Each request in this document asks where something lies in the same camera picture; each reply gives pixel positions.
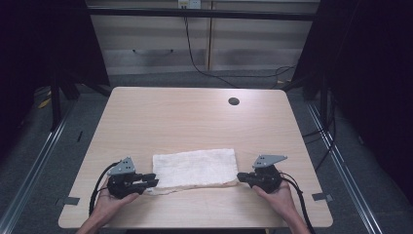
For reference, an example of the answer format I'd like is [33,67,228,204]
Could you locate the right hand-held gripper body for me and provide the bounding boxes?
[250,154,288,195]

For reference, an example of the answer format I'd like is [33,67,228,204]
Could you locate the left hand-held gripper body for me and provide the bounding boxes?
[105,156,146,200]

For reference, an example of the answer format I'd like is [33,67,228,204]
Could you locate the white cloth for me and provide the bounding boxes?
[144,148,240,196]

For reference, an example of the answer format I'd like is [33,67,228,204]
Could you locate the person's left hand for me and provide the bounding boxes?
[92,187,140,226]

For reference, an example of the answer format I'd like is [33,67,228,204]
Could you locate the person's right hand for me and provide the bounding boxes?
[251,180,298,219]

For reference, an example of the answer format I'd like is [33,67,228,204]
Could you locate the grey tape piece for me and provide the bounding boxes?
[62,196,81,207]
[311,192,334,203]

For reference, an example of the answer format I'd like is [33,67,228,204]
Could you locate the black metal stand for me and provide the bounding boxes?
[48,69,82,133]

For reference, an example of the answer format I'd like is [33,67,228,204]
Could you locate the dark curtain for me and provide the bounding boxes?
[291,0,413,206]
[0,0,111,164]

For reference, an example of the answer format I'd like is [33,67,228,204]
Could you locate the black horizontal bar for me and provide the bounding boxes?
[87,7,318,22]

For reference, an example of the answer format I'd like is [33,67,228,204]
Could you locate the left hand-held gripper cable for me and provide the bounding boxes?
[89,161,122,216]

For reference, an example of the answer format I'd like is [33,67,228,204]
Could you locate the hand-held gripper cable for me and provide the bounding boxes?
[89,161,122,216]
[278,172,317,234]

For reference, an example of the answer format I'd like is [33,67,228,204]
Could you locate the right hand-held gripper cable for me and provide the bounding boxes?
[278,172,317,234]

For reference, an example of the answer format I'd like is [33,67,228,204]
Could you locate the black floor cables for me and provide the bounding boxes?
[301,92,337,172]

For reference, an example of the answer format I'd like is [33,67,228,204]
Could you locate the metal floor rail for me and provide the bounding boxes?
[0,97,79,234]
[305,101,386,234]

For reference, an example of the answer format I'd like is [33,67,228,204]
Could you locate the black wall cable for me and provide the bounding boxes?
[182,15,296,90]

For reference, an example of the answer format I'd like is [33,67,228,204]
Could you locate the white wall socket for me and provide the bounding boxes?
[177,0,203,10]

